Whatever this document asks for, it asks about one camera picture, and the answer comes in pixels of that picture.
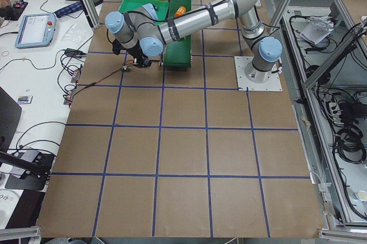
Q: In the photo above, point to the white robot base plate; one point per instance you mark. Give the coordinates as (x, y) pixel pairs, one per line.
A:
(250, 79)

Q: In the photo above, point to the yellow push button switch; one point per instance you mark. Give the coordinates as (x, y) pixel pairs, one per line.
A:
(146, 63)

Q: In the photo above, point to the blue teach pendant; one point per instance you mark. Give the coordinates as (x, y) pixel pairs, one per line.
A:
(36, 31)

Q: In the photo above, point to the black power adapter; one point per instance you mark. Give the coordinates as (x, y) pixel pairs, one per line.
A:
(74, 53)

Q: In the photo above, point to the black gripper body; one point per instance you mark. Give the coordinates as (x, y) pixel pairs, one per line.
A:
(137, 55)

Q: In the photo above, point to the orange cylinder with 4680 text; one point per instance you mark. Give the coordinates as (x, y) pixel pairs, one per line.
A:
(180, 11)

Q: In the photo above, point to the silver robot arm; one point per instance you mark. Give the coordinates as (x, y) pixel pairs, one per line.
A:
(136, 32)

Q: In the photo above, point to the small motor controller board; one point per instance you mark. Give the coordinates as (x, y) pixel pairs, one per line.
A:
(126, 68)

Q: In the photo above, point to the crumpled white paper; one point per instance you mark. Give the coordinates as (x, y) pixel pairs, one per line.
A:
(317, 30)

